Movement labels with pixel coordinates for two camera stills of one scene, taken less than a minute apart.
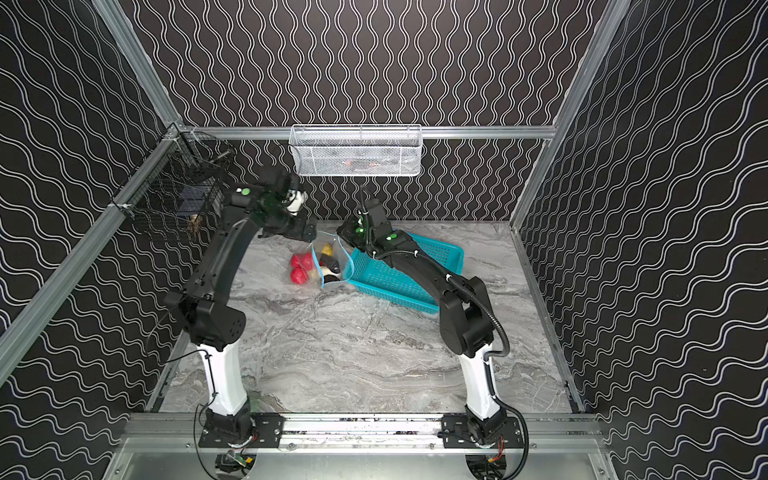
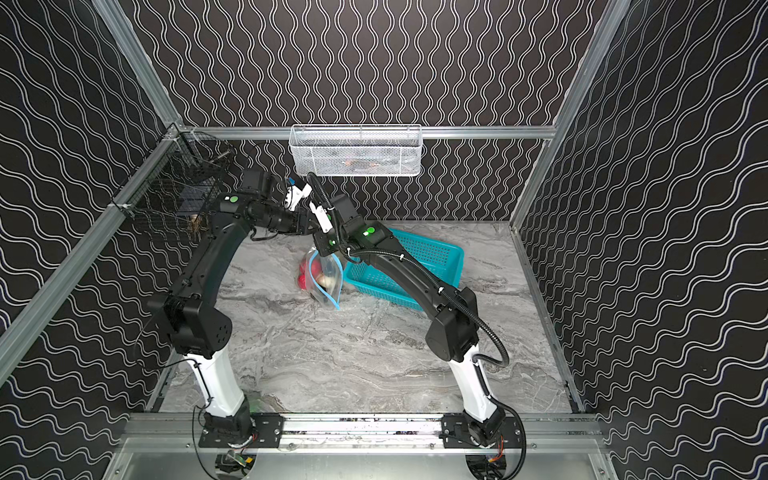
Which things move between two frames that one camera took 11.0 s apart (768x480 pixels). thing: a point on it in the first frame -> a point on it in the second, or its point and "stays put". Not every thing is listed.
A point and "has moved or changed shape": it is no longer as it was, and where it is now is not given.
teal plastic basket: [400, 285] stays put
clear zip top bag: [322, 262] has moved or changed shape
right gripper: [349, 231] -> [327, 241]
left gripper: [300, 228] stays put
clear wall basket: [355, 150] stays put
